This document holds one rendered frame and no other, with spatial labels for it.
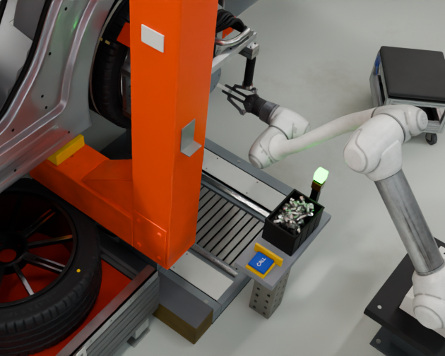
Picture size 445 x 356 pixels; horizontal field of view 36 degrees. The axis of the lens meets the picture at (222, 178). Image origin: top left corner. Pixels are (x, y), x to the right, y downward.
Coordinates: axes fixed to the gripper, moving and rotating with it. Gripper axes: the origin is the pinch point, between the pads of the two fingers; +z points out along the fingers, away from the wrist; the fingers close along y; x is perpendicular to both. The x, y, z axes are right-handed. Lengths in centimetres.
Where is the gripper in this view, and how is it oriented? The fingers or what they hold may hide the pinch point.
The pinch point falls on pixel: (223, 87)
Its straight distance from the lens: 287.9
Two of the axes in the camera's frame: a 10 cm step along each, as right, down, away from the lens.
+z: -8.1, -4.8, 3.4
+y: 4.7, -8.7, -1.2
